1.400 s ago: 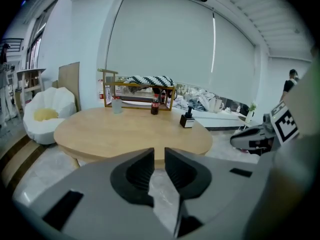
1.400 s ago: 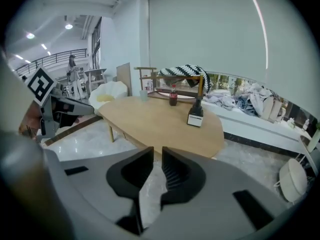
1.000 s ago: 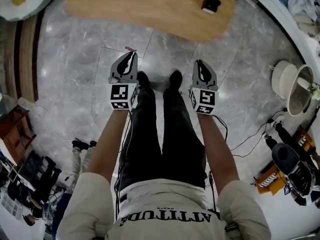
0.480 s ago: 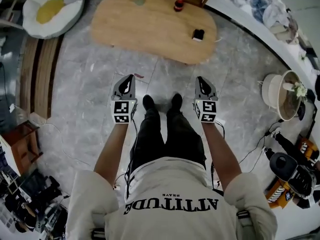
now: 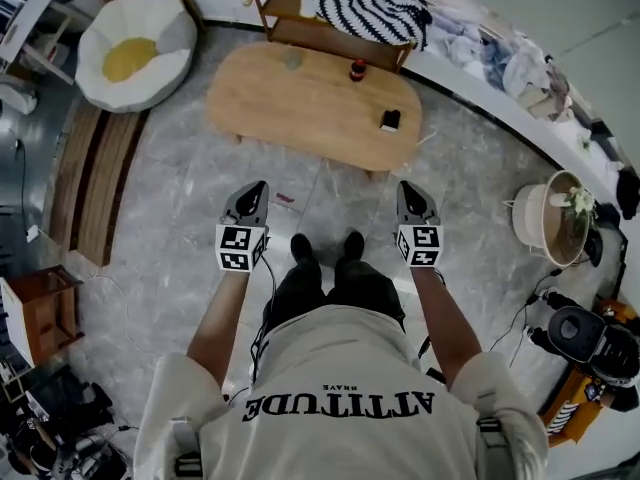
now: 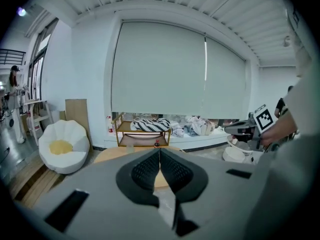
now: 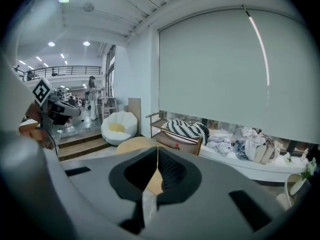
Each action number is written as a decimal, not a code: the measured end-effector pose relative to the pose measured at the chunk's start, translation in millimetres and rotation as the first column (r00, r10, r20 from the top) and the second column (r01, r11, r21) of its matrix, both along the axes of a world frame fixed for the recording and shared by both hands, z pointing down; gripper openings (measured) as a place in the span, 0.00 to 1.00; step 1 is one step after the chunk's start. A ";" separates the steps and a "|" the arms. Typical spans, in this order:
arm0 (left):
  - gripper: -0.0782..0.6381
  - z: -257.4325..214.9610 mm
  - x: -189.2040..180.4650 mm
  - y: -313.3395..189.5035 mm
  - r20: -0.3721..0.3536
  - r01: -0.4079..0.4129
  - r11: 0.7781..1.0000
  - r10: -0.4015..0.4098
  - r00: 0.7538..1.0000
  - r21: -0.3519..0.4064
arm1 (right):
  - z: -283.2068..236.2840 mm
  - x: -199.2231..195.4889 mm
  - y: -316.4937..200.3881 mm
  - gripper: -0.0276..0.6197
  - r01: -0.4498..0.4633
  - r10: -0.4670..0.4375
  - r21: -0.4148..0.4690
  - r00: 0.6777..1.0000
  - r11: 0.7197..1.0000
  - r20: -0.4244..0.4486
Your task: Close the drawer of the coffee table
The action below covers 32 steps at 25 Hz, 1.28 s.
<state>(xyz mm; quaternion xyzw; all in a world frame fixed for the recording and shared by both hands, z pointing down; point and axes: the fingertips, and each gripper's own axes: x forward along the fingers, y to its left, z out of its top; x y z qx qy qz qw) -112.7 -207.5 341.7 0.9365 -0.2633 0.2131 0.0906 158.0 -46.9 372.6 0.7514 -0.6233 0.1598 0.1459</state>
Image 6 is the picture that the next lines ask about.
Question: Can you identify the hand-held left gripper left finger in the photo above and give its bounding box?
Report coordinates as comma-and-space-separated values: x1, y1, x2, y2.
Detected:
34, 148, 176, 235

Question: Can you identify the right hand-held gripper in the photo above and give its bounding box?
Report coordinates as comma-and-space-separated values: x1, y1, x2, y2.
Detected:
224, 103, 280, 152

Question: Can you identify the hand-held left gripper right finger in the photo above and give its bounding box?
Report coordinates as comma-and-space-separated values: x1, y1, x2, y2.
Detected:
159, 148, 260, 238

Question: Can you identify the person's right forearm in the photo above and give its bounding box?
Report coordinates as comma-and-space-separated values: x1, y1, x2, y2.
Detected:
271, 110, 300, 145

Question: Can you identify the wooden coffee table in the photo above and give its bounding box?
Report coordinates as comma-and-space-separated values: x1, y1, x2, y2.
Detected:
93, 145, 187, 189

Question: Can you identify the person's right hand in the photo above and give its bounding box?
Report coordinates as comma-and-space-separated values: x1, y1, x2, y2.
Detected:
259, 130, 276, 148

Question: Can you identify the pile of pale clothes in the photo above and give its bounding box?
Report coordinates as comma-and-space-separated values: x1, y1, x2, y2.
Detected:
172, 115, 218, 138

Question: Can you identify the grey roller blind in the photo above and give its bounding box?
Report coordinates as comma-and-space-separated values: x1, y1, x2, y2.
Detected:
204, 35, 248, 121
111, 20, 208, 121

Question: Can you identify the wooden shelf rack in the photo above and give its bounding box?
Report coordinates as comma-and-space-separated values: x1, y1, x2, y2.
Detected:
112, 112, 173, 149

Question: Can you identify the black white striped blanket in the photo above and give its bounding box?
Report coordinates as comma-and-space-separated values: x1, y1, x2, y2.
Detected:
131, 117, 174, 133

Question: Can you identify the white plastic bottle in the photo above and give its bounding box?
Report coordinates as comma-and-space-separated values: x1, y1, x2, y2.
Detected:
106, 115, 115, 134

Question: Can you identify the person's white shirt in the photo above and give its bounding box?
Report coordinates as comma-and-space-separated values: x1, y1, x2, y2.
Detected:
246, 77, 320, 240

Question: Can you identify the white yellow bean bag chair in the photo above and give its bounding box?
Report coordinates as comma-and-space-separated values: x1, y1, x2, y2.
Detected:
38, 119, 91, 175

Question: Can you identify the wooden board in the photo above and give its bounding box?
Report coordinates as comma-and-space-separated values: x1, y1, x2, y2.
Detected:
64, 98, 94, 151

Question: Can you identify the white wooden stand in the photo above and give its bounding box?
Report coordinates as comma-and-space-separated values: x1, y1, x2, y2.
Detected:
23, 99, 55, 146

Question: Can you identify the black metal railing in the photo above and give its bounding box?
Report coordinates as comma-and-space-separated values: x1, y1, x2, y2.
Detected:
0, 48, 27, 66

